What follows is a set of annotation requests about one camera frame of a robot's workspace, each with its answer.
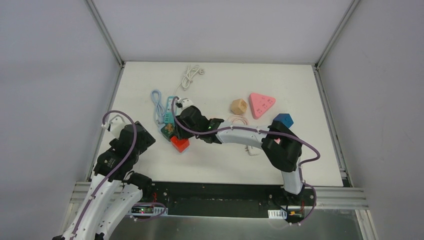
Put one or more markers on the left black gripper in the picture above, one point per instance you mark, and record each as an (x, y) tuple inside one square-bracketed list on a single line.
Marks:
[(117, 142)]

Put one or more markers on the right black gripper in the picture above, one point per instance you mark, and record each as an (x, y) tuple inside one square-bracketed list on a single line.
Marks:
[(180, 122)]

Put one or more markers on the teal power strip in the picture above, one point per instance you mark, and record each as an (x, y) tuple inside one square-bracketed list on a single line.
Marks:
[(168, 117)]

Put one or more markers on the green patterned small adapter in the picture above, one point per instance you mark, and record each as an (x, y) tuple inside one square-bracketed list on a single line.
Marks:
[(168, 131)]

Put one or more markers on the red small adapter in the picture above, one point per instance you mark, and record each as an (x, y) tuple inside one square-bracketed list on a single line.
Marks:
[(180, 144)]

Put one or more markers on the yellow plug adapter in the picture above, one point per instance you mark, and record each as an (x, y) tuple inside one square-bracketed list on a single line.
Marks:
[(239, 106)]

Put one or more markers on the pink triangular power strip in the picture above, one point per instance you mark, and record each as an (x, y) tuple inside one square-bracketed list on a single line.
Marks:
[(260, 104)]

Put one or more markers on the blue cube plug adapter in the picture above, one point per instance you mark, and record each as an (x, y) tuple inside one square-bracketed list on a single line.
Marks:
[(284, 118)]

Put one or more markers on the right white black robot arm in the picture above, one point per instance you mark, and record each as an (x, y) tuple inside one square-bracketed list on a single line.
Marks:
[(280, 145)]

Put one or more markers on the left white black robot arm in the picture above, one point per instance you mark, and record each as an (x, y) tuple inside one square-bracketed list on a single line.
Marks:
[(114, 188)]

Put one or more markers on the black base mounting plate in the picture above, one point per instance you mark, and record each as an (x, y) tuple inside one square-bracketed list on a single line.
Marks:
[(222, 200)]

